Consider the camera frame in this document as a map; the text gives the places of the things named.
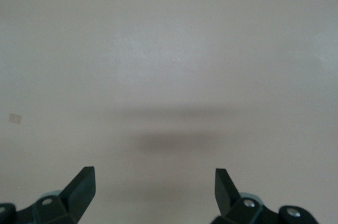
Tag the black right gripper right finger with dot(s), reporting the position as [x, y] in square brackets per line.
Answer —
[227, 197]

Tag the small brown tape patch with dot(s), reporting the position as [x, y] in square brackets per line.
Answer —
[15, 118]

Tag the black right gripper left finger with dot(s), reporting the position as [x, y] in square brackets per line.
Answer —
[79, 192]

